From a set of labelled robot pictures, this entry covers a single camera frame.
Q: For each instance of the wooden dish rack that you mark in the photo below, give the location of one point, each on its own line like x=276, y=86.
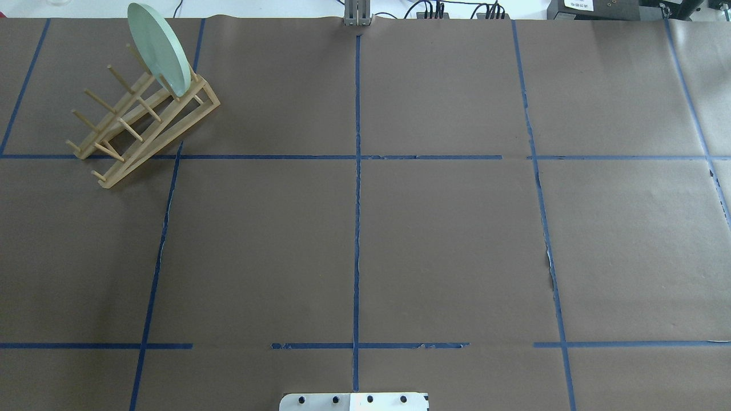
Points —
x=141, y=123

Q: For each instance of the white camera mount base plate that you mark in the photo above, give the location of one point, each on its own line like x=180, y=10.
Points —
x=356, y=401

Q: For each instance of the black orange connector block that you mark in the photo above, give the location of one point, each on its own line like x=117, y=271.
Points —
x=490, y=11
x=432, y=11

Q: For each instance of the grey aluminium post foot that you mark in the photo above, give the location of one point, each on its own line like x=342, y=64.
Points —
x=357, y=13

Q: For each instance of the light green ceramic plate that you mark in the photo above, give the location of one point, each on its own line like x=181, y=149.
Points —
x=159, y=47

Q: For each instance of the black box with label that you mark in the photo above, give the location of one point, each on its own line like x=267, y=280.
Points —
x=593, y=10

